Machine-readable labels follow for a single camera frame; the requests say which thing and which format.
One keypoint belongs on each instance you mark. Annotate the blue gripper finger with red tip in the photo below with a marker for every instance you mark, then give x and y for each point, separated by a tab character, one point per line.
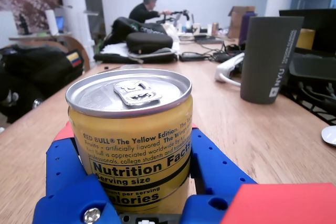
215	166
65	187

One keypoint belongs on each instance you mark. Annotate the yellow Red Bull can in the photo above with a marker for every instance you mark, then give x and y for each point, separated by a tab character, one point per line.
131	134

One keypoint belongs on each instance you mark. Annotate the black power adapter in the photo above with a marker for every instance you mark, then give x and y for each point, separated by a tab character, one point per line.
193	56

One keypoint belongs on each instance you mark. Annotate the black backpack with flag patch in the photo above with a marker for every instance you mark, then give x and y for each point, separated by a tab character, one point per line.
39	72

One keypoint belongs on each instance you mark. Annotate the grey NYU tumbler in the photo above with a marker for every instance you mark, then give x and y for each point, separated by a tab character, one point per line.
265	58

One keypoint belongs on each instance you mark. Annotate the white computer mouse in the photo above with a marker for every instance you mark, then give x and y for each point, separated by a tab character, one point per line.
330	134

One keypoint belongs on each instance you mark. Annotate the clear round lid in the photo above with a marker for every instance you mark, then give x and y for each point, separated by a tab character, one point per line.
131	66

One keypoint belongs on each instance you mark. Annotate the black desktop box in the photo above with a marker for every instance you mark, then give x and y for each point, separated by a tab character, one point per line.
312	66

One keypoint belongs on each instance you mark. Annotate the black zip case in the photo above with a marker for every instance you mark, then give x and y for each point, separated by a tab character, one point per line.
148	41

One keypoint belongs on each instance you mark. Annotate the purple bottle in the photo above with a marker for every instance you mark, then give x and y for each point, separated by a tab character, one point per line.
245	27

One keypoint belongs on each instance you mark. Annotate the brown cardboard box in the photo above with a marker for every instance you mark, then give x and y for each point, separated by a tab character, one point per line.
236	22

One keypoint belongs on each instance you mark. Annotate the black bag with green logo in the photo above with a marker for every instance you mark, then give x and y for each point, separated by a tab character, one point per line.
126	27

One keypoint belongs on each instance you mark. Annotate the white paper roll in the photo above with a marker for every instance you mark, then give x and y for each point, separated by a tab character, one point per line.
51	22

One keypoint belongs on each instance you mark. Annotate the person in black sweater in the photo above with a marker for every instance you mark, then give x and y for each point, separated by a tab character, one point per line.
141	11

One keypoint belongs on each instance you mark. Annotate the black monitor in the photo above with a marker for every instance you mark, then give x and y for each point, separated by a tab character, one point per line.
323	30

